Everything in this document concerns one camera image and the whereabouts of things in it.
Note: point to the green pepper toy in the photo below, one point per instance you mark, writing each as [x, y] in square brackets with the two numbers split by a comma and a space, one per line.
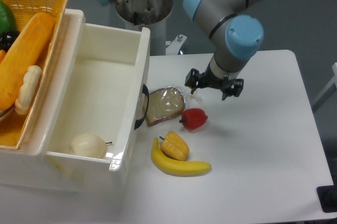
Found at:
[7, 19]

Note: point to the black device at edge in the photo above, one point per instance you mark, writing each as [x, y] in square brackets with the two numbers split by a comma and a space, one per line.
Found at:
[327, 198]

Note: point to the yellow banana toy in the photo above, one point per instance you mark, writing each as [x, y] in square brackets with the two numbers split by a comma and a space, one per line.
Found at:
[176, 167]

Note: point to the cream wooden bread toy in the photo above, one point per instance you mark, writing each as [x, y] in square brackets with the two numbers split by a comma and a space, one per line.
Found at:
[27, 90]

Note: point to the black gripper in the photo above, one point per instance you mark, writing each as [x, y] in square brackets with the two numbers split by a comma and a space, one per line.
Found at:
[207, 79]

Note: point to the bagged brown bread slice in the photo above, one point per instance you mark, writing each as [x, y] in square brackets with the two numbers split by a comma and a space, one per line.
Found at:
[165, 104]

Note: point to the orange baguette loaf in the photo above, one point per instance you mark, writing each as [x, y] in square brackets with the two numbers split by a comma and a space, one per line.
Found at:
[23, 53]

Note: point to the white pear toy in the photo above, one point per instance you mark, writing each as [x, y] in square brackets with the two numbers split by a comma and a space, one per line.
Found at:
[88, 145]

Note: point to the white frame at right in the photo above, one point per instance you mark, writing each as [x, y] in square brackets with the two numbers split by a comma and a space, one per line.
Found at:
[326, 92]

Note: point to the white top drawer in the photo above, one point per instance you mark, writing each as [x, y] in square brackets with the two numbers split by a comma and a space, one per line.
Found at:
[104, 96]

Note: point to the black grapes toy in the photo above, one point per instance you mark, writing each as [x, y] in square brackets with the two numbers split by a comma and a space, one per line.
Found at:
[7, 38]

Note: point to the yellow wicker basket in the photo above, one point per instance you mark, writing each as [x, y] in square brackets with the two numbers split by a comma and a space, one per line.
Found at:
[15, 127]

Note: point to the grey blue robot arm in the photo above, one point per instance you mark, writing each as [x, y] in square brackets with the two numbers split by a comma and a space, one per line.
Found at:
[236, 36]

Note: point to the yellow bell pepper toy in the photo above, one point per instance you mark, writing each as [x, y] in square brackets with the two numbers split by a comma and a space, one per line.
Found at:
[174, 146]

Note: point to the red bell pepper toy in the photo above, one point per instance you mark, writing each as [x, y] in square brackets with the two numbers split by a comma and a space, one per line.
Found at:
[193, 118]

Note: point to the white drawer cabinet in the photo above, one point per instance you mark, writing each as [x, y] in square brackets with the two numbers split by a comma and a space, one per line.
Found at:
[30, 165]

